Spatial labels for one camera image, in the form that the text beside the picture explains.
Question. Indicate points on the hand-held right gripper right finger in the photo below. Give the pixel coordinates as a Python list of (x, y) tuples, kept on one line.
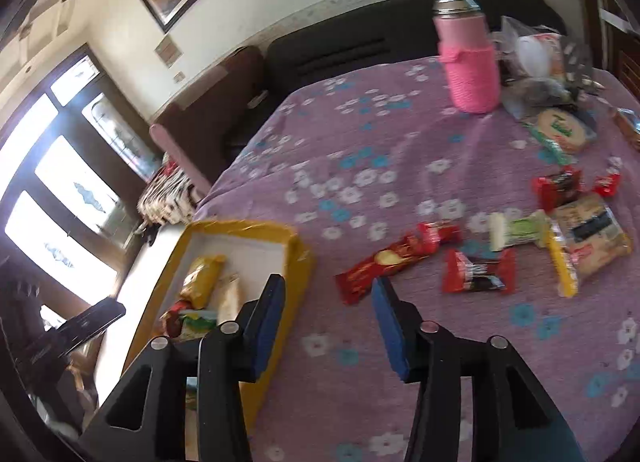
[(390, 327)]

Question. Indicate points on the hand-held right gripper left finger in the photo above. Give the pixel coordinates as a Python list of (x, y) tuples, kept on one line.
[(270, 322)]

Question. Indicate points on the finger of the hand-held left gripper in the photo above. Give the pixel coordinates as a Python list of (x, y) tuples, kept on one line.
[(85, 324)]

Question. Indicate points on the white red snack packet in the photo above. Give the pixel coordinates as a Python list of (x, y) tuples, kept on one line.
[(230, 299)]

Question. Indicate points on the yellow cardboard box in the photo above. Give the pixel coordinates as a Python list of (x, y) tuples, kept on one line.
[(280, 252)]

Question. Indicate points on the green peas packet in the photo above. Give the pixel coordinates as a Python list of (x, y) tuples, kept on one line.
[(197, 323)]

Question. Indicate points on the small yellow cracker packet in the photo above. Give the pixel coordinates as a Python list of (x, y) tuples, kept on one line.
[(200, 282)]

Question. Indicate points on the dark red snack packet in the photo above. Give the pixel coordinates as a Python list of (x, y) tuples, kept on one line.
[(171, 322)]

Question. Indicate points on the long red biscuit packet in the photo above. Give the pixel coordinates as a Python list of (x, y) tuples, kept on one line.
[(385, 262)]

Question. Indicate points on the red black candy packet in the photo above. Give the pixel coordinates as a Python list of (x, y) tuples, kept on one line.
[(477, 272)]

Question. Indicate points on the zebra print cushion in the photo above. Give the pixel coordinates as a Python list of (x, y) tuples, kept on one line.
[(165, 194)]

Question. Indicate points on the glass panel door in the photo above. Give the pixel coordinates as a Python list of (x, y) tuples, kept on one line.
[(65, 167)]

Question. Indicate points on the green white wafer packet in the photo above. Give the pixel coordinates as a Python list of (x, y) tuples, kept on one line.
[(520, 231)]

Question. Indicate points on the yellow strip packet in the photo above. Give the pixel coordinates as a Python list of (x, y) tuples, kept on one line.
[(562, 267)]

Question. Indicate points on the purple floral tablecloth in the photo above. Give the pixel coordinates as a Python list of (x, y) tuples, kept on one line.
[(375, 142)]

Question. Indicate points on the red black snack packet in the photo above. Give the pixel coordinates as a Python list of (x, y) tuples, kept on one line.
[(557, 187)]

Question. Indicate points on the clear rice cracker packet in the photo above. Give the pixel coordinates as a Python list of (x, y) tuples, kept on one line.
[(592, 237)]

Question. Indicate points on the brown armchair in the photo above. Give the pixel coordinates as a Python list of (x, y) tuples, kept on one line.
[(210, 92)]

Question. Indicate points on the round cracker packet green label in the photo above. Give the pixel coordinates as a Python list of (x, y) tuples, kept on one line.
[(562, 134)]

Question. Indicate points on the small red candy packet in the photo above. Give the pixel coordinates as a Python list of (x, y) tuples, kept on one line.
[(606, 183)]

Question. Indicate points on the clear plastic bag with cup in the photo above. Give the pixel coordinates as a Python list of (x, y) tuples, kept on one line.
[(532, 97)]

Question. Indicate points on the black sofa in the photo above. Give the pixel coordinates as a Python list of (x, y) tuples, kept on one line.
[(325, 57)]

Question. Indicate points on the pink thermos bottle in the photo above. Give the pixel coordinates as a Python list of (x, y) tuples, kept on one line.
[(470, 67)]

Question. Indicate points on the brown candy packet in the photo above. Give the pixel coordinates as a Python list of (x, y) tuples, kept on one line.
[(629, 127)]

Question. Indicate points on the brown wooden cabinet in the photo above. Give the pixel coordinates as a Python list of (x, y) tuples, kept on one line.
[(607, 2)]

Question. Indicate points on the wall switch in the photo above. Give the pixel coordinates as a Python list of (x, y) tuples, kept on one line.
[(178, 77)]

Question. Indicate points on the small wall plaque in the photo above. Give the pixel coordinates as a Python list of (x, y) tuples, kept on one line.
[(166, 52)]

